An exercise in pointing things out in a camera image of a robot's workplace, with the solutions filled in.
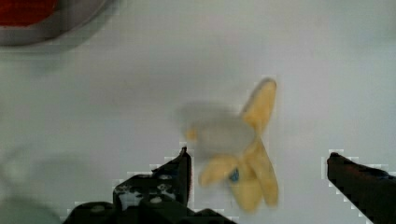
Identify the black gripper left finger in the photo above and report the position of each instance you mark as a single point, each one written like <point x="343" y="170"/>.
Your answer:
<point x="160" y="197"/>

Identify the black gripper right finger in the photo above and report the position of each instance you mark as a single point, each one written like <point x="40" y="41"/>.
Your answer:
<point x="371" y="190"/>

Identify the peeled toy banana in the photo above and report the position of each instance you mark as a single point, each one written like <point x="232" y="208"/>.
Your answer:
<point x="231" y="146"/>

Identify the grey oval plate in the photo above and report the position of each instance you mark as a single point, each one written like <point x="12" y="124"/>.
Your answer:
<point x="68" y="15"/>

